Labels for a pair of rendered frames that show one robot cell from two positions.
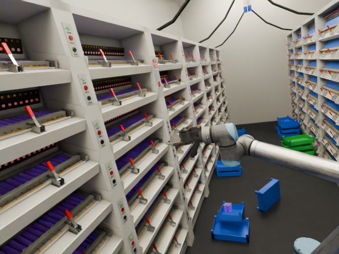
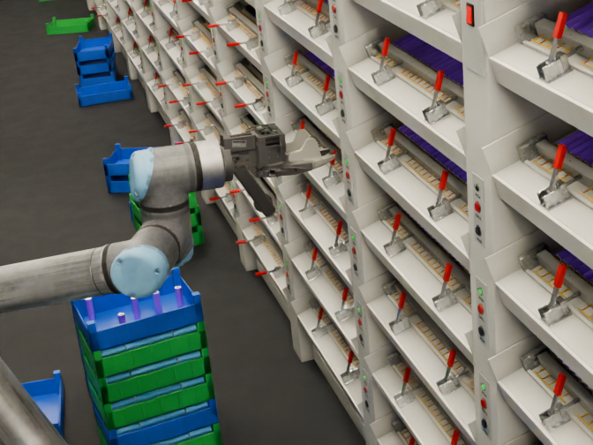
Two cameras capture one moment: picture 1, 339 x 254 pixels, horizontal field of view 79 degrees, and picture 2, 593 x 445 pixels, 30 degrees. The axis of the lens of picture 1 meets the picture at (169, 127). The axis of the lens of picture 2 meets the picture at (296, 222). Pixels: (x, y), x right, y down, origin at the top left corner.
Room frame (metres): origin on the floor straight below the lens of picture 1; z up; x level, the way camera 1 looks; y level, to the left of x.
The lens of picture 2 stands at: (2.61, -1.26, 1.79)
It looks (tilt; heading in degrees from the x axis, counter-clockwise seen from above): 24 degrees down; 142
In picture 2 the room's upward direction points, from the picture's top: 6 degrees counter-clockwise
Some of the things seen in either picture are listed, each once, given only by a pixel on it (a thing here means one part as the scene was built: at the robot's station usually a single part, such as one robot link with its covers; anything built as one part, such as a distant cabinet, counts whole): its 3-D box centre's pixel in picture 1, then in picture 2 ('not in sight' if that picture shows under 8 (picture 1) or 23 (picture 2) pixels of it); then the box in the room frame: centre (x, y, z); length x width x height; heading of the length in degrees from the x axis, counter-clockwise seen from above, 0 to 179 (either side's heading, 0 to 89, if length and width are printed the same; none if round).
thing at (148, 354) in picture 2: not in sight; (141, 333); (0.29, 0.02, 0.36); 0.30 x 0.20 x 0.08; 72
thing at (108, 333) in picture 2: not in sight; (137, 306); (0.29, 0.02, 0.44); 0.30 x 0.20 x 0.08; 72
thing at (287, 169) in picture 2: not in sight; (288, 167); (1.10, -0.06, 1.05); 0.09 x 0.05 x 0.02; 58
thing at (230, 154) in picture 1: (230, 152); (165, 231); (0.98, -0.28, 0.97); 0.12 x 0.09 x 0.12; 129
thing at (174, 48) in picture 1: (186, 124); not in sight; (2.18, -0.19, 0.88); 0.20 x 0.09 x 1.75; 66
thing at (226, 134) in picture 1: (224, 133); (164, 172); (0.98, -0.26, 1.08); 0.12 x 0.09 x 0.10; 66
